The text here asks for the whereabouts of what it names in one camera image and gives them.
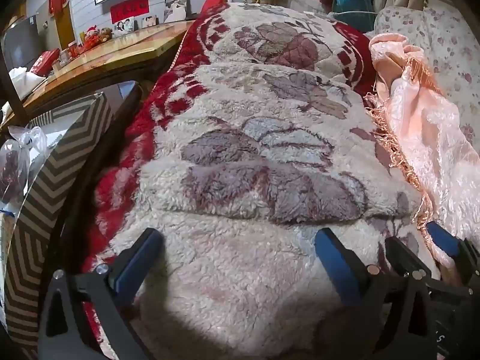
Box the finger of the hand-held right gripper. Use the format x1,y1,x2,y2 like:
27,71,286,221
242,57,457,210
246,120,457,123
385,235,415,276
427,220,480,293

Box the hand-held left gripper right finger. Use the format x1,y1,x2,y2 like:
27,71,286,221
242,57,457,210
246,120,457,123
314,228,441,360

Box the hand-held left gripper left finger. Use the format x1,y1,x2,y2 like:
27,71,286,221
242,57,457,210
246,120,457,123
37,228,166,360

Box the chevron striped gift box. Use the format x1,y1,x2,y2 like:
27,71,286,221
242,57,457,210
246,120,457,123
0,92,113,346

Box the pink satin fringed cloth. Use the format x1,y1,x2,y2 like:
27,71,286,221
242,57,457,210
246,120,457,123
364,33,480,271

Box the red and cream floral blanket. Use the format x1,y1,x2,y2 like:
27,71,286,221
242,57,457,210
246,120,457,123
80,2,439,360

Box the plastic bag of red dates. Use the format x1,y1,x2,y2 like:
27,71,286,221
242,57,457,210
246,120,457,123
0,125,47,205

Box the pale floral bedsheet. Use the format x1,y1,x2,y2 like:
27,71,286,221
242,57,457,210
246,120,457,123
375,5,480,158

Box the glossy wooden table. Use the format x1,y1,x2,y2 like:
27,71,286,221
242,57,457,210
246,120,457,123
0,19,196,121

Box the white tissue paper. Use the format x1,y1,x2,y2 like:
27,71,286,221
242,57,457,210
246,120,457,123
7,67,46,91

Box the dark wooden chair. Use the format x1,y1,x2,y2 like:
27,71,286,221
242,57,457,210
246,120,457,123
0,45,27,124

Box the red gift box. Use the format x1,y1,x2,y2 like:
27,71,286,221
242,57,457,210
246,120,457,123
30,49,61,76

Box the couple portrait photo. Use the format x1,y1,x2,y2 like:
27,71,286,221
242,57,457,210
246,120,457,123
113,18,135,37

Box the grey refrigerator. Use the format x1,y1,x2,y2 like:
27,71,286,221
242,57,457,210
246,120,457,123
2,15,40,72

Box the large wedding photo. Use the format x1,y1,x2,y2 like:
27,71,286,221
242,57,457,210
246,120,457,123
164,0,188,23

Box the red wall banner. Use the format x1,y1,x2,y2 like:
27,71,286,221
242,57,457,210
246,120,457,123
110,0,150,24

